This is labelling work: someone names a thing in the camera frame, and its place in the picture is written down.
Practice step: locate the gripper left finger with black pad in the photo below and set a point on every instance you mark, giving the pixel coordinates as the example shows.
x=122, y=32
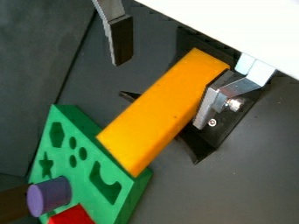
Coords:
x=119, y=29

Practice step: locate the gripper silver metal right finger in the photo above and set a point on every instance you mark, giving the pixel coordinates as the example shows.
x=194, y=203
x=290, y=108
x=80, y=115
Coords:
x=248, y=76

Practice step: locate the yellow rectangular block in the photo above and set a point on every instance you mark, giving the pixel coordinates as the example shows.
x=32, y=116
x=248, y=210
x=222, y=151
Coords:
x=154, y=119

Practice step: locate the green foam shape board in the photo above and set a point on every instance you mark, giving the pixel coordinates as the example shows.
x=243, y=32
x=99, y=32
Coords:
x=71, y=153

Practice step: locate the purple cylinder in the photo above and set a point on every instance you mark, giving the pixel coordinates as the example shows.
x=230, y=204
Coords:
x=48, y=195

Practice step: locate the red block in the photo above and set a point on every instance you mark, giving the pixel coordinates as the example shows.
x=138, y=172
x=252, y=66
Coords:
x=74, y=215

